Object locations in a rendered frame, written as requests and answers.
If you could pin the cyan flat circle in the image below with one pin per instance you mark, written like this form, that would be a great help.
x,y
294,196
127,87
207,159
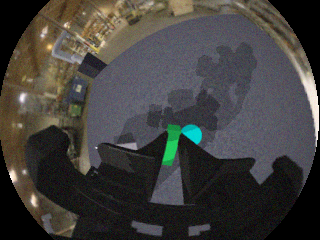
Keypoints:
x,y
192,132

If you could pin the green rectangular block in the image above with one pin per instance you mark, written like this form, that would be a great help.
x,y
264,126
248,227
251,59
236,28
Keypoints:
x,y
174,132

